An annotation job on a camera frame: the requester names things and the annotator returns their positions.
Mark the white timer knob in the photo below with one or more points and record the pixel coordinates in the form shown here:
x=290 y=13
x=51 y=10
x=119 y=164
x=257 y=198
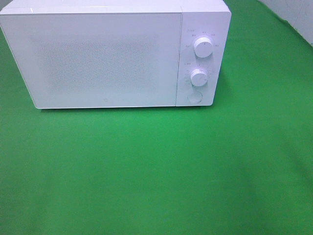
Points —
x=198 y=77

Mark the white microwave door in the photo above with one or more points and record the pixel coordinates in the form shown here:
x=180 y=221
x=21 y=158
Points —
x=96 y=60

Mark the white upper power knob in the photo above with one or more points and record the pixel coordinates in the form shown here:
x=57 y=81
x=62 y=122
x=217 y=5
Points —
x=203 y=47

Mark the green tablecloth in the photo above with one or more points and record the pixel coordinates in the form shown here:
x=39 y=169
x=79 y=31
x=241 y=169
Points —
x=243 y=166

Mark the white microwave oven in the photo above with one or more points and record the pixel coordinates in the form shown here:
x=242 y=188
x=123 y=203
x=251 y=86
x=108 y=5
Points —
x=198 y=18

